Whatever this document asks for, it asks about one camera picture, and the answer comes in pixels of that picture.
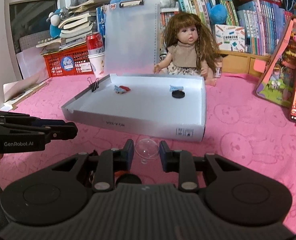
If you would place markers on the blue white plush left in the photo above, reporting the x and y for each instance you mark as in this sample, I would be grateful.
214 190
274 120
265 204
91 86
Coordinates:
55 18

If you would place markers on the white paper cup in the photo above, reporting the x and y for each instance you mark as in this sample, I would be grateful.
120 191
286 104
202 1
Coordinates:
97 64

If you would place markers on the light blue hair clip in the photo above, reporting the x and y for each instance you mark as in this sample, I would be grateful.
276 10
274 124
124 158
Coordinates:
175 88

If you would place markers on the brown haired doll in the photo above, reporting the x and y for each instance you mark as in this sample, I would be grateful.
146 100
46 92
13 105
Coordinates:
191 48

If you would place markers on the row of upright books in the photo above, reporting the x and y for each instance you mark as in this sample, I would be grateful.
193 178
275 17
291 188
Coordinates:
263 21

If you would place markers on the black round lid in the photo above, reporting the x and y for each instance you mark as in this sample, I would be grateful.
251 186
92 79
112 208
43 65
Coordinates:
128 178

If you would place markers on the white colourful book box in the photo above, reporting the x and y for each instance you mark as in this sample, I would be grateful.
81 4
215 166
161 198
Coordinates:
229 37

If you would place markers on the wooden shelf box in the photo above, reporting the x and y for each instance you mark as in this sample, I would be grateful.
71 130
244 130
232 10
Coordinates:
241 63

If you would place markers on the translucent clipboard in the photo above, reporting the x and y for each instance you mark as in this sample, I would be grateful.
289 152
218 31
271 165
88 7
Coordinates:
132 37

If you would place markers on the pink bunny towel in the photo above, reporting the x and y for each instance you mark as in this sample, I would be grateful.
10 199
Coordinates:
241 127

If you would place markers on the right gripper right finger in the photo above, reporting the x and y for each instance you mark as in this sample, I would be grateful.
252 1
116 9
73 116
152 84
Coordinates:
181 162

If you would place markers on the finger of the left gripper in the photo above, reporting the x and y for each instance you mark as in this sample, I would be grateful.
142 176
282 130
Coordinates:
51 123
61 133

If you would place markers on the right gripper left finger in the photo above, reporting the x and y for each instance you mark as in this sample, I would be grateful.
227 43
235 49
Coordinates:
109 162

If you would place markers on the red plastic basket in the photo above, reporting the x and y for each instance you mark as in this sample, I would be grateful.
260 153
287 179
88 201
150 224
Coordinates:
69 61

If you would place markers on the red soda can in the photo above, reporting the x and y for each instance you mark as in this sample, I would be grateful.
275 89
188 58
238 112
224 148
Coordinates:
94 43

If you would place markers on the white cardboard box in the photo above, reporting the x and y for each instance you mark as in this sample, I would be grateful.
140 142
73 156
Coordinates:
147 109

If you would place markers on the stack of books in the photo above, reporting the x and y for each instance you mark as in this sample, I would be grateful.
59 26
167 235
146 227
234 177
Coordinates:
77 21

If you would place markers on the black ring lid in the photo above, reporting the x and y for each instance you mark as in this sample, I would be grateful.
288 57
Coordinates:
178 94

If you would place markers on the pink toy house box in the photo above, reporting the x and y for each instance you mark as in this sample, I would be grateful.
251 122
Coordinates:
278 80

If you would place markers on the small binder clip on box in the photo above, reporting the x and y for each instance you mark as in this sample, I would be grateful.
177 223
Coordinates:
93 85

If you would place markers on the red marker pen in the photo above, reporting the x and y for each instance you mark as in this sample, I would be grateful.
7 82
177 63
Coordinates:
120 173

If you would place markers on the clear plastic dome capsule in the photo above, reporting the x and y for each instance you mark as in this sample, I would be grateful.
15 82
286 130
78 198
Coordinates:
147 149

